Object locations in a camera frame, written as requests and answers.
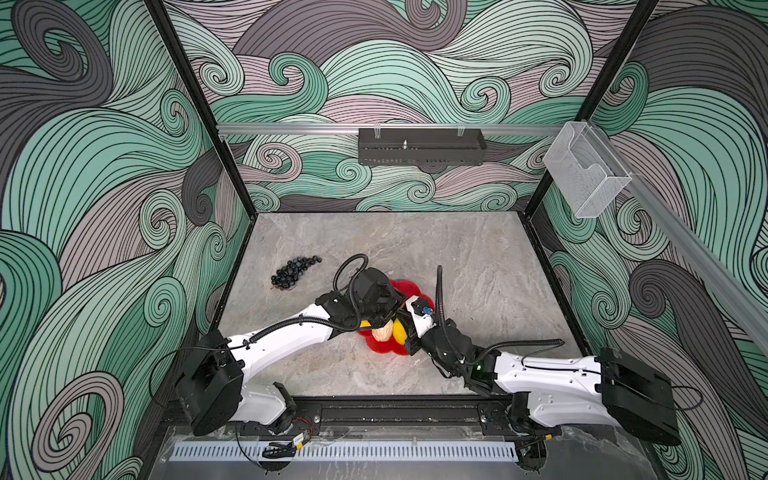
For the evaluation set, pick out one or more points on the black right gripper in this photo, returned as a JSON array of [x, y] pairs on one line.
[[413, 340]]

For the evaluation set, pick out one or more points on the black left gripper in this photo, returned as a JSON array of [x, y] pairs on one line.
[[393, 300]]

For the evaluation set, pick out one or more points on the red flower-shaped fruit bowl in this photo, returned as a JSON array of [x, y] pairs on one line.
[[408, 289]]

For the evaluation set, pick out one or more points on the beige garlic bulb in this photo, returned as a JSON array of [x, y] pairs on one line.
[[383, 334]]

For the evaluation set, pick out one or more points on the black grape bunch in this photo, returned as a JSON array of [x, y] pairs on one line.
[[286, 277]]

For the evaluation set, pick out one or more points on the large yellow lemon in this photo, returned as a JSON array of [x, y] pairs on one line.
[[399, 333]]

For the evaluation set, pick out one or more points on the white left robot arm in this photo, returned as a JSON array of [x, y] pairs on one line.
[[211, 383]]

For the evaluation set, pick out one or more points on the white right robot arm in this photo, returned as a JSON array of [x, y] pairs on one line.
[[611, 388]]

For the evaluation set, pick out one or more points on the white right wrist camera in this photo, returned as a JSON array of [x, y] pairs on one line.
[[421, 314]]

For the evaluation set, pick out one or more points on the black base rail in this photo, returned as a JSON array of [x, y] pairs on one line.
[[498, 415]]

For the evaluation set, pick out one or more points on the white slotted cable duct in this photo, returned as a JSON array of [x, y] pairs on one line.
[[353, 450]]

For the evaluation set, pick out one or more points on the black perforated wall tray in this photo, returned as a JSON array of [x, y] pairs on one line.
[[421, 147]]

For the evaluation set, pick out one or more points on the clear plastic wall bin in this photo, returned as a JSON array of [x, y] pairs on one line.
[[587, 169]]

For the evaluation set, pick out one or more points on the black frame post left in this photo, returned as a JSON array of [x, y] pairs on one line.
[[174, 47]]

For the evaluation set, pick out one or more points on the black frame post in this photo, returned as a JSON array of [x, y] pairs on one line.
[[615, 60], [174, 47]]

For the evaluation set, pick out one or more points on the aluminium rail right wall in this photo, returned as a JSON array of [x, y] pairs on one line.
[[701, 217]]

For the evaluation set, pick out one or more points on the black frame post right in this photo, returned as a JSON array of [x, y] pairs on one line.
[[615, 60]]

